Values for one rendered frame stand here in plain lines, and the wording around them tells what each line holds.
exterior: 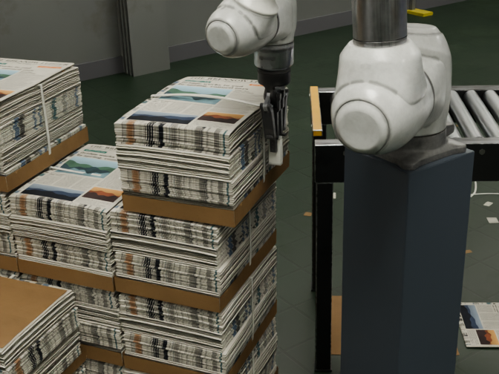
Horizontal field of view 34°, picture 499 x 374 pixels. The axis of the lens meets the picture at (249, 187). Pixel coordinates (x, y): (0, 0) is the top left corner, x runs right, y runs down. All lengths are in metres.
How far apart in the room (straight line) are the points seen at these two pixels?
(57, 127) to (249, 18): 0.83
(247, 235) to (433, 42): 0.69
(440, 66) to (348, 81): 0.25
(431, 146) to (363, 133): 0.30
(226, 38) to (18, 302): 0.89
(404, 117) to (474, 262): 2.00
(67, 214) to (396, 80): 0.92
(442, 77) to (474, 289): 1.68
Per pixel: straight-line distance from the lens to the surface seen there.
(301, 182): 4.10
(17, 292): 2.17
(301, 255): 3.44
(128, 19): 5.87
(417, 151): 1.76
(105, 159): 2.28
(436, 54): 1.71
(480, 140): 2.47
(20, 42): 5.76
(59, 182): 2.18
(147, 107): 1.95
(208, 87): 2.07
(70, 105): 2.32
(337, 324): 3.01
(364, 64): 1.51
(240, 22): 1.62
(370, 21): 1.52
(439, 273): 1.91
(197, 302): 1.98
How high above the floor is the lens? 1.68
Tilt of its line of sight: 24 degrees down
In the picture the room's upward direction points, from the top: 2 degrees counter-clockwise
